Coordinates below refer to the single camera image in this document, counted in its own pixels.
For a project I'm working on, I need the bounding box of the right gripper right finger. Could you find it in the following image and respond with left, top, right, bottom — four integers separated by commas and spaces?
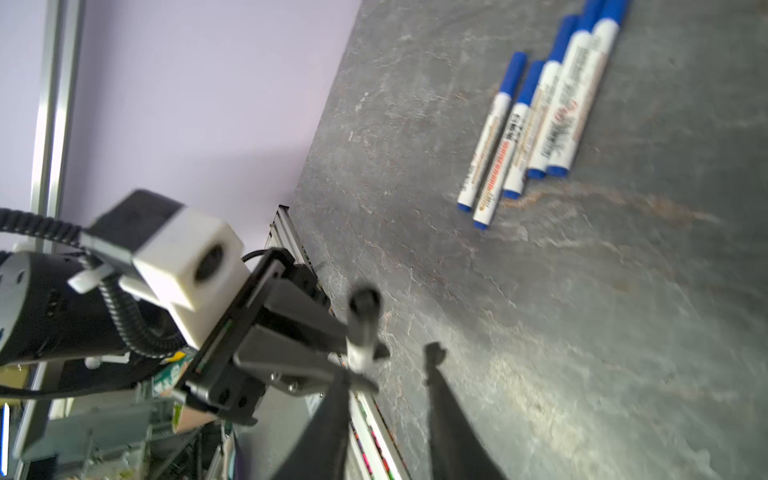
424, 342, 504, 479

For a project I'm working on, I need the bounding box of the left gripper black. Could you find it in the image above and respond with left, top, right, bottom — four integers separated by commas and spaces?
172, 248, 390, 425

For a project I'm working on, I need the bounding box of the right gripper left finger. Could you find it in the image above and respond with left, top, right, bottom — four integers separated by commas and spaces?
273, 370, 351, 480

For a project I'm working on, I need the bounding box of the white marker pen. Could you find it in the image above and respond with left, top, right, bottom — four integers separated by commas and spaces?
473, 60, 545, 230
457, 52, 528, 212
347, 284, 382, 374
503, 15, 580, 199
527, 1, 605, 179
546, 1, 630, 178

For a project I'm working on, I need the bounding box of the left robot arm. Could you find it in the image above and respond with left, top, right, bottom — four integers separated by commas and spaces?
1, 190, 389, 425

